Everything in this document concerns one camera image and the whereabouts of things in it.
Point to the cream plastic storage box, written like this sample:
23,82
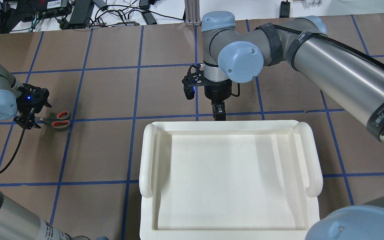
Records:
229,180

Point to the aluminium frame post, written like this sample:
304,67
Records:
192,13

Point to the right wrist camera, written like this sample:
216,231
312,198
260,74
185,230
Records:
193,78

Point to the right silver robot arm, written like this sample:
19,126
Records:
353,79

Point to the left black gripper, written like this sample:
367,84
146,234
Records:
32,107

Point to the black power adapter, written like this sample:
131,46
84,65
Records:
81,14

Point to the grey orange scissors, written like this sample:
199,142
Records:
58,121

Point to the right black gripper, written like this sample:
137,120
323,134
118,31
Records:
216,91

